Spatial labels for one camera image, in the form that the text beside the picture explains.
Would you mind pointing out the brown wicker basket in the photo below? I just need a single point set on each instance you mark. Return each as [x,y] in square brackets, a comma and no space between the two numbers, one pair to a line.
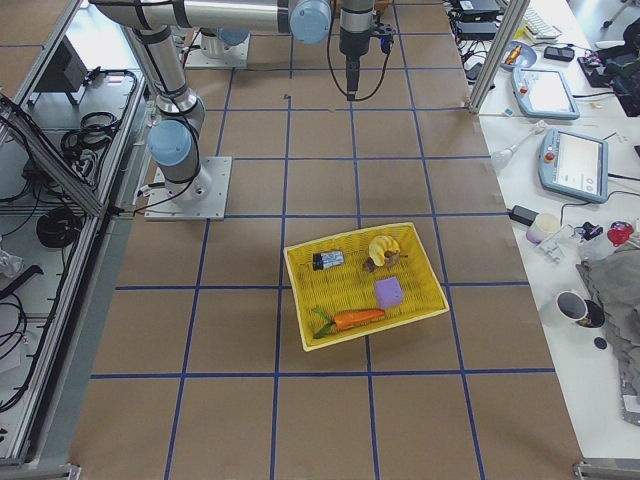
[380,6]

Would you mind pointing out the toy croissant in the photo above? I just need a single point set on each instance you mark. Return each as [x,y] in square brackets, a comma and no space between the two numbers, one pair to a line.
[384,250]

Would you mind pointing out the yellow woven basket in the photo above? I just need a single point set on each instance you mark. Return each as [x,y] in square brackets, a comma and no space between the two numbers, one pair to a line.
[349,287]

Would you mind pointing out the teach pendant near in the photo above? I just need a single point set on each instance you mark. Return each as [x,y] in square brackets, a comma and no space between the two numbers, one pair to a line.
[574,165]

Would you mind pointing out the blue plate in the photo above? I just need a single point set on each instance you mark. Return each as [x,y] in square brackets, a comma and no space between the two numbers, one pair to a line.
[527,58]

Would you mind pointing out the brass cylinder tool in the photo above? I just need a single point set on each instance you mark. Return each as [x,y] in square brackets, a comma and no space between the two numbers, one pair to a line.
[513,55]

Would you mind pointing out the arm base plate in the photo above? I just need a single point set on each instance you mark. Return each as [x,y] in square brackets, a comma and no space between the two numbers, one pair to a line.
[217,49]
[206,198]

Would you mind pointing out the white mug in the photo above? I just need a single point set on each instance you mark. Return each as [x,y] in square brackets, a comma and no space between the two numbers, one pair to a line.
[564,308]

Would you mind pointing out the brown toy piece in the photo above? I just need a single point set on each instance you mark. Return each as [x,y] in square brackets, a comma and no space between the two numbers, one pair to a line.
[370,266]

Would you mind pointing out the orange toy carrot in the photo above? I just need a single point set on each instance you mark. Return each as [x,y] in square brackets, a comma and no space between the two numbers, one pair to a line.
[346,320]

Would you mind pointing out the teach pendant far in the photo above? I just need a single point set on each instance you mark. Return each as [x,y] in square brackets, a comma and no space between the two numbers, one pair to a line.
[543,94]

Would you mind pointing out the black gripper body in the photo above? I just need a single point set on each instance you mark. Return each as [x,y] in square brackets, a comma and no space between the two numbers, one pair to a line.
[353,44]

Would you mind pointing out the black power adapter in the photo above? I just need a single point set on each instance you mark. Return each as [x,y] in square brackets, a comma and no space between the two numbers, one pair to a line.
[522,215]

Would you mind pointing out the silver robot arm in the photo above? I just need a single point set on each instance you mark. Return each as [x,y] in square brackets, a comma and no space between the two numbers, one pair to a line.
[174,141]
[350,25]

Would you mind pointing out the lavender white jar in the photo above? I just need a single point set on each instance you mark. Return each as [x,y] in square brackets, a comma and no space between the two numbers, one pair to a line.
[543,226]

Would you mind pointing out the grey cloth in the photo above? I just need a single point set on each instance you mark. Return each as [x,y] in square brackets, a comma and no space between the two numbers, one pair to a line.
[613,284]

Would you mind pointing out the purple foam cube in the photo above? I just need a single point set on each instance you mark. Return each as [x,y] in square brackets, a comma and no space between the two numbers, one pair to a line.
[388,293]

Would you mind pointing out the aluminium frame post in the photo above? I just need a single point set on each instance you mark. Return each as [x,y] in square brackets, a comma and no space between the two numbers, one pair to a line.
[511,21]

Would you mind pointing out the teach pendant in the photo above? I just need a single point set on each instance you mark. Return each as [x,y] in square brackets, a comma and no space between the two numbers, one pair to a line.
[574,165]
[543,94]

